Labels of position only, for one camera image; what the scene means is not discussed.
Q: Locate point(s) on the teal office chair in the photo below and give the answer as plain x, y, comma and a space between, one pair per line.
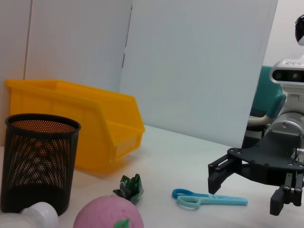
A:
268, 95

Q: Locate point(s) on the clear bottle with green label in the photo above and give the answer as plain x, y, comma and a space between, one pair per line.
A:
45, 213

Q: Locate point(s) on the white partition board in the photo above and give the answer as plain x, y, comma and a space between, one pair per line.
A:
190, 71

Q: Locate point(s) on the black mesh pen cup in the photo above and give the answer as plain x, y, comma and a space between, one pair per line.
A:
35, 185

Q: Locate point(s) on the blue scissors with sheath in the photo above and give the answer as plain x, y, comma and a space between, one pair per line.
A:
213, 199

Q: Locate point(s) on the small green toy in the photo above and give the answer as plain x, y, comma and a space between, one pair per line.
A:
129, 188

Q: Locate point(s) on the white black robot head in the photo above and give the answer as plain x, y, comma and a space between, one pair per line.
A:
300, 28

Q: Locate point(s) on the pink toy peach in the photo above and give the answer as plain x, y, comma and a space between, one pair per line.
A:
107, 213

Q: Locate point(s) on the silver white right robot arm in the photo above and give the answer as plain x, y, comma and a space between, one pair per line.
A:
289, 123

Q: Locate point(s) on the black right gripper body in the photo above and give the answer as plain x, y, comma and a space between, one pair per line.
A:
273, 159

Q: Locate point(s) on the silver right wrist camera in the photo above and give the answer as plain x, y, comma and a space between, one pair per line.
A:
288, 73

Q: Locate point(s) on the yellow plastic storage bin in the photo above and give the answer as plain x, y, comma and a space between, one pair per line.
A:
71, 114

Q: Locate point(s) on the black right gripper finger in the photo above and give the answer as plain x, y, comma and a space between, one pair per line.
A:
291, 192
217, 175

